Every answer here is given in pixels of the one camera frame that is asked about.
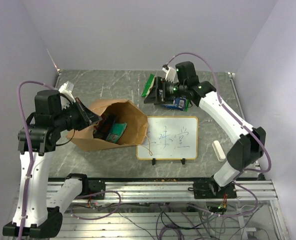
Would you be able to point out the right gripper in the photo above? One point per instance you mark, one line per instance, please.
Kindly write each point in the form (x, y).
(154, 97)

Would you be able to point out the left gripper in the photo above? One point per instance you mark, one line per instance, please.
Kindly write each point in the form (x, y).
(87, 116)

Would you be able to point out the brown paper bag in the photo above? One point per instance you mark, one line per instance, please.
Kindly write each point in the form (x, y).
(126, 112)

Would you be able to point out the dark blue snack bag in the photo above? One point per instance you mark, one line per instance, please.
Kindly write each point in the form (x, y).
(179, 103)

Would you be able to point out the green Chuba chips bag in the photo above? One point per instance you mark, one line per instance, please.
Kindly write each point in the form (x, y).
(148, 86)

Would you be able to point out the blue Kettle chips bag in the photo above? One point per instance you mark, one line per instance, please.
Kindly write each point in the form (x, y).
(102, 128)

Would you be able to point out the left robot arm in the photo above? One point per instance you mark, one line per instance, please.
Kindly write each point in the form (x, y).
(36, 216)

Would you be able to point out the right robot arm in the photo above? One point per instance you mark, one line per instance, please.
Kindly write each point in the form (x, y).
(248, 142)

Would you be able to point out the teal snack packet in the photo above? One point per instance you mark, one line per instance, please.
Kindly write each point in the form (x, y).
(116, 132)

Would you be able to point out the white board eraser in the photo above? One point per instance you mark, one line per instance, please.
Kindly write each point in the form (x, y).
(218, 151)

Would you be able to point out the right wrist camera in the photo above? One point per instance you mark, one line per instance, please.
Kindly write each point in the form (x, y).
(170, 73)

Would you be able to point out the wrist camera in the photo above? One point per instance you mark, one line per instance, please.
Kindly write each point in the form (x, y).
(170, 73)
(66, 94)

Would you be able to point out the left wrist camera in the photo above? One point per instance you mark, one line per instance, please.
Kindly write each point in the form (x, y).
(66, 94)

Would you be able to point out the small whiteboard with frame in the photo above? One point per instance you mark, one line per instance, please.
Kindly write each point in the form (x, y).
(170, 138)

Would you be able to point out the aluminium rail frame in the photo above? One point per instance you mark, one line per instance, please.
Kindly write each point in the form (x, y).
(168, 209)

